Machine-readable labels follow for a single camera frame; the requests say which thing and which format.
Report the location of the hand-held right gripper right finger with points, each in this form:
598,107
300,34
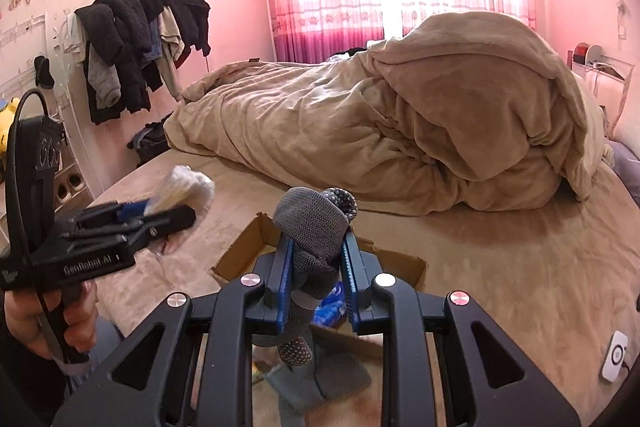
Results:
350,292

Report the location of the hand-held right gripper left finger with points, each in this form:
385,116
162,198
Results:
286,292

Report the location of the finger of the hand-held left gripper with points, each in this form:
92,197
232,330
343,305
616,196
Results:
112,213
160,221

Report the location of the clear plastic bag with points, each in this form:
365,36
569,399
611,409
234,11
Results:
182,187

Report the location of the cardboard box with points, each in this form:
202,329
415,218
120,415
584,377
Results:
245,252

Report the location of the grey dotted sock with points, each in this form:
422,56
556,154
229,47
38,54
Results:
310,227

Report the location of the person's left hand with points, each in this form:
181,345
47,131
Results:
25,322

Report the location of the blue packet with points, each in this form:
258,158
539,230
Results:
330,309

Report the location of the pair of beige slippers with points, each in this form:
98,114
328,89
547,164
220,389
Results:
69,187

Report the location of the black bag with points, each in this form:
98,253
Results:
150,142

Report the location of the grey-blue cloth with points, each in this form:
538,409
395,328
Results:
342,377

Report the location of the yellow plush toy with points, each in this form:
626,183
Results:
7,122

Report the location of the grey garment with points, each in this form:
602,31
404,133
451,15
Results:
104,82

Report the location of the small black hanging cloth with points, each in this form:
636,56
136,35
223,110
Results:
44,72

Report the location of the black jacket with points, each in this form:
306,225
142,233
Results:
117,47

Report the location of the blue jeans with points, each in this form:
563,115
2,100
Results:
152,42

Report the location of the beige shirt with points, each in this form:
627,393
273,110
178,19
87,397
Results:
170,42

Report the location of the beige duvet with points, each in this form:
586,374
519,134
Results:
400,117

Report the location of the black sweater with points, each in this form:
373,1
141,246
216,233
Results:
187,14

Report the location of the white round-button device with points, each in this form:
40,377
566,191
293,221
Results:
615,357

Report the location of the purple pillow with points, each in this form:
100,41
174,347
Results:
625,162

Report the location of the red box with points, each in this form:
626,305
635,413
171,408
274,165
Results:
580,53

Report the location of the white bedside shelf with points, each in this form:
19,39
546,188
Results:
612,87

